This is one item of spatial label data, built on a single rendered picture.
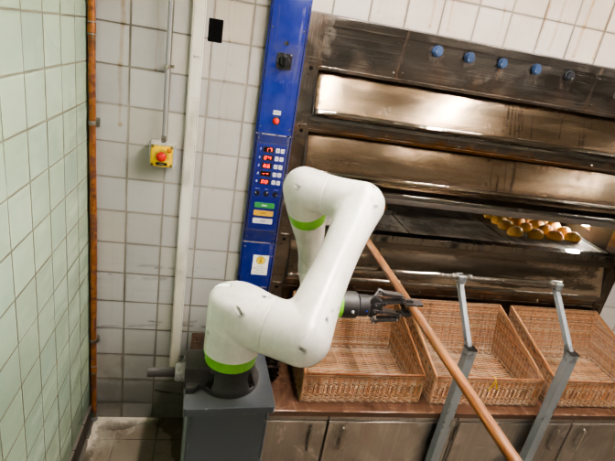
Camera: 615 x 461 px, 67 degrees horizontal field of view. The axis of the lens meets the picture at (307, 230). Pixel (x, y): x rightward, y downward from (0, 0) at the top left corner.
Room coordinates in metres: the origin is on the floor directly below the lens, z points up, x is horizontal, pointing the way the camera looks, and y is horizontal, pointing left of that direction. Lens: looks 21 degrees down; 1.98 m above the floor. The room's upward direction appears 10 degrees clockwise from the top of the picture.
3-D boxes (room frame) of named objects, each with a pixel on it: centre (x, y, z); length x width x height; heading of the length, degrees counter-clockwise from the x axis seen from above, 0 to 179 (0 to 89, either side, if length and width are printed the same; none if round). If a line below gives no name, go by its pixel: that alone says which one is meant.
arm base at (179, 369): (0.91, 0.18, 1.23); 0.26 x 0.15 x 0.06; 106
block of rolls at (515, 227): (2.82, -1.28, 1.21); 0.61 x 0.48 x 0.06; 12
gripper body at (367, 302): (1.42, -0.25, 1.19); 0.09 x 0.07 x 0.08; 103
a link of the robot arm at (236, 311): (0.92, 0.12, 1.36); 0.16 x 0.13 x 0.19; 73
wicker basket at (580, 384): (2.14, -1.48, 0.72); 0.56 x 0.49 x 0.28; 103
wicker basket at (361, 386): (1.88, -0.30, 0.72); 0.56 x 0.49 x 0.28; 103
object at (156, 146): (1.90, 0.65, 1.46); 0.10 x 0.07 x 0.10; 102
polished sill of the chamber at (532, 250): (2.29, -0.80, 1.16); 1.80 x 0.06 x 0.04; 102
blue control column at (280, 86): (2.94, 0.42, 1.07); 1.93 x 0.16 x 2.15; 12
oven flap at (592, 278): (2.26, -0.81, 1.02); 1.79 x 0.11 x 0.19; 102
